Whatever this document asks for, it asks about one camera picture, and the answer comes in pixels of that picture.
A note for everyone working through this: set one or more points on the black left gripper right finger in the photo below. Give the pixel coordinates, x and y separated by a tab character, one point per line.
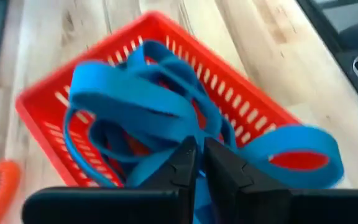
275	208

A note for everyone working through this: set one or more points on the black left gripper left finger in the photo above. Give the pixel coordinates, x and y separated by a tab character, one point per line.
120	208

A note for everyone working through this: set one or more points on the blue rubber band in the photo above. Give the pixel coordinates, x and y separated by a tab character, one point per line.
291	137
166	62
66	130

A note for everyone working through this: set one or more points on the small orange clip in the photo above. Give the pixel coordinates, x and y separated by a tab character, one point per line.
11	186

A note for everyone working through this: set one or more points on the red plastic basket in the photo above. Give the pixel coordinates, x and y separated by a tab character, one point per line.
36	105

